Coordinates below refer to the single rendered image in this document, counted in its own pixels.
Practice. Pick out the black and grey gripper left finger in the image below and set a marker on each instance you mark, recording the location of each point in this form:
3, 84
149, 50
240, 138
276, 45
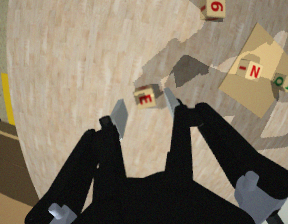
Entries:
72, 184

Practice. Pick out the tan flat mat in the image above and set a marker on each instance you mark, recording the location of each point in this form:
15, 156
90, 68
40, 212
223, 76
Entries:
256, 96

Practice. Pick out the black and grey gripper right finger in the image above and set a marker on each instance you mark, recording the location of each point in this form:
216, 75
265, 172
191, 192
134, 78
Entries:
261, 185

